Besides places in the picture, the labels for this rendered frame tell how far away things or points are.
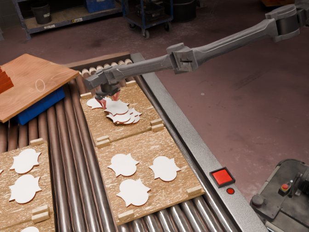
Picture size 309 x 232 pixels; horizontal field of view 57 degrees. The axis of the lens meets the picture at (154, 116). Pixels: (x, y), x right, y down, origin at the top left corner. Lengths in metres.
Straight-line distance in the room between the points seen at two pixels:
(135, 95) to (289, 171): 1.22
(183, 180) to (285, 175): 1.15
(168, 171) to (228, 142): 1.54
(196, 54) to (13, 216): 0.89
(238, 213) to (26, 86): 1.25
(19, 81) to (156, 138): 0.87
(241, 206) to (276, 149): 1.59
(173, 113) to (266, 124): 1.56
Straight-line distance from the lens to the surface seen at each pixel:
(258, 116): 3.01
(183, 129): 1.41
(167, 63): 1.13
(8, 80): 1.74
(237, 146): 2.65
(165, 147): 1.29
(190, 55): 1.03
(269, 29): 1.12
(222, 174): 1.21
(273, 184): 2.13
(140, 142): 1.33
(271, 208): 1.96
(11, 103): 1.62
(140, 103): 1.55
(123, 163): 1.24
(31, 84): 1.73
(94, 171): 1.27
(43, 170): 1.34
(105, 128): 1.44
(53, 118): 1.63
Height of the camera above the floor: 1.86
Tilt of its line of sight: 39 degrees down
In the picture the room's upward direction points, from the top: 5 degrees counter-clockwise
